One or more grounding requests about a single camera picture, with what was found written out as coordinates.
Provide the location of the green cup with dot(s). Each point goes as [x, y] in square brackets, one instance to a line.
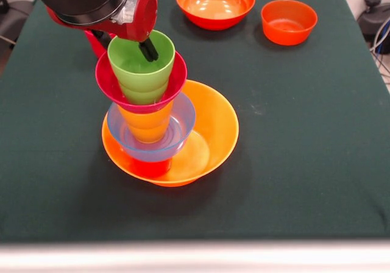
[143, 78]

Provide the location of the red-orange cup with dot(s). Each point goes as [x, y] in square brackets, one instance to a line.
[152, 168]

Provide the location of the pink-red cup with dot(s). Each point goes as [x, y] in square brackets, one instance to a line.
[96, 44]

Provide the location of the large red-orange bowl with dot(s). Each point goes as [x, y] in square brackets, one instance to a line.
[213, 8]

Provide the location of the light blue bowl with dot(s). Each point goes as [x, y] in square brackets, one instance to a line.
[179, 133]

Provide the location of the dark green tablecloth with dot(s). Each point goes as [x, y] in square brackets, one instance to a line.
[61, 193]

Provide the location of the orange cup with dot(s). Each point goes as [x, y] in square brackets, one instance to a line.
[149, 126]

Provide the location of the large orange bowl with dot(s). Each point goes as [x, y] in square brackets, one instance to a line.
[213, 120]

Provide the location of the small red-orange bowl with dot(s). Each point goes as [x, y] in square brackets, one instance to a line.
[289, 26]

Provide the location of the dark grey pedestal base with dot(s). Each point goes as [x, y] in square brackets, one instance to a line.
[373, 17]
[18, 11]

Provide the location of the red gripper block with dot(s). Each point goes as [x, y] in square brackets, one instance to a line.
[140, 20]

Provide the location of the pink-red bowl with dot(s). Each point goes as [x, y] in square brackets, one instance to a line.
[176, 81]

